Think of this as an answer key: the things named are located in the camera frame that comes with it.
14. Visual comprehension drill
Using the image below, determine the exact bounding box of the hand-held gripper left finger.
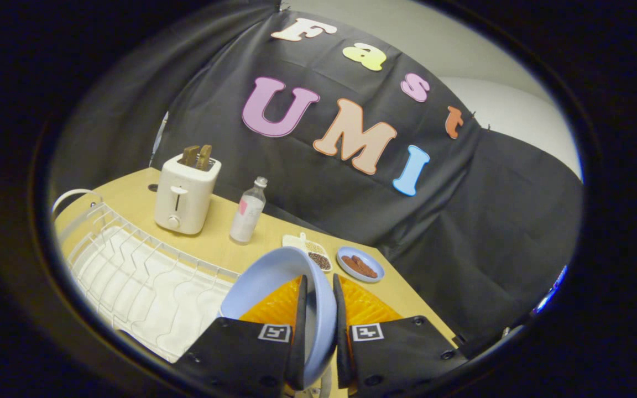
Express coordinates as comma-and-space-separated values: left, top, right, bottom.
175, 275, 309, 398

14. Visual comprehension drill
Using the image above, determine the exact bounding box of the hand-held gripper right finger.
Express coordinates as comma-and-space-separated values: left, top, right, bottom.
333, 274, 468, 398

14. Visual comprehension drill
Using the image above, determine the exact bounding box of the black backdrop cloth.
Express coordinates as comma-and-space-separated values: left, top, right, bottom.
50, 0, 583, 360

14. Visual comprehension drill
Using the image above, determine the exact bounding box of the white toaster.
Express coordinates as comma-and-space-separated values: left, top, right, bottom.
154, 153, 222, 235

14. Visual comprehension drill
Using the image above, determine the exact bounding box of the clear plastic bottle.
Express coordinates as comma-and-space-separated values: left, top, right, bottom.
229, 176, 268, 245

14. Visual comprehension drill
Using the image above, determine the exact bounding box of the small blue dish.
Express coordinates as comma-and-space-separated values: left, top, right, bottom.
336, 246, 385, 284

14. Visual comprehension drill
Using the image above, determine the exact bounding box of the white wire dish rack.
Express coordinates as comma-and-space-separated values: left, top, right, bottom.
52, 189, 242, 364

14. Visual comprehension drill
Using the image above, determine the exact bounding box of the white divided seasoning dish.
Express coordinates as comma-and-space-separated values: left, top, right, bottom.
282, 232, 333, 273

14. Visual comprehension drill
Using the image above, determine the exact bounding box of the light blue plate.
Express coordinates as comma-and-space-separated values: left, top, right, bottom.
218, 247, 338, 389

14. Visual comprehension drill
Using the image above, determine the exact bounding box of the brown sausage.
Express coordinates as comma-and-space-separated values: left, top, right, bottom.
341, 255, 367, 277
351, 254, 378, 279

